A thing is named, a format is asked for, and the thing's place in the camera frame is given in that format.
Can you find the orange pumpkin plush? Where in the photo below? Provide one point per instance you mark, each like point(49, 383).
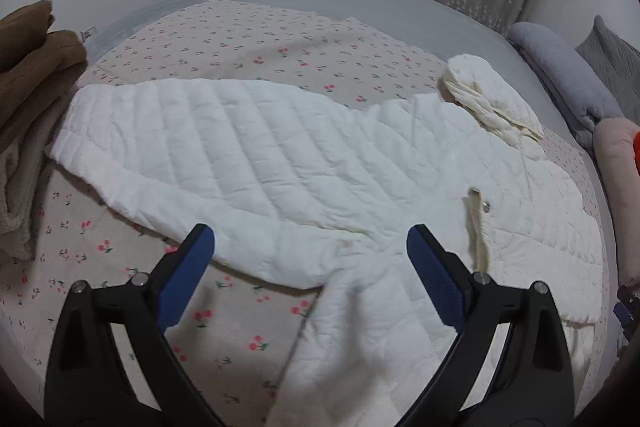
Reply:
point(636, 149)

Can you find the cherry print sheet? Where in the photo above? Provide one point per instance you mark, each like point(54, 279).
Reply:
point(225, 52)

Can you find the white quilted hooded jacket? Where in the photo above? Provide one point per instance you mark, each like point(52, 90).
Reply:
point(250, 157)

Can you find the beige folded cloth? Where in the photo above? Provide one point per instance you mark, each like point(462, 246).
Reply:
point(20, 187)

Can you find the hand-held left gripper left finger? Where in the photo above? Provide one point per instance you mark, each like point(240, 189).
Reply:
point(182, 279)

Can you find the pink pillow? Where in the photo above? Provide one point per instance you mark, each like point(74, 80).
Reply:
point(620, 167)

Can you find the grey bed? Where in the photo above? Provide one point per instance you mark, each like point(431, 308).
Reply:
point(400, 7)

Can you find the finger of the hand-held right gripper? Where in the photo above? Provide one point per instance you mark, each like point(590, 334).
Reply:
point(625, 299)

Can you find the grey quilted pillow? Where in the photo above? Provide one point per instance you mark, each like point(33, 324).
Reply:
point(615, 57)

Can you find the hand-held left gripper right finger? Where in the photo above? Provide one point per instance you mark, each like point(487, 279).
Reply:
point(437, 279)

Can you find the grey folded blanket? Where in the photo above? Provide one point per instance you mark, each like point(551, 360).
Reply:
point(560, 67)

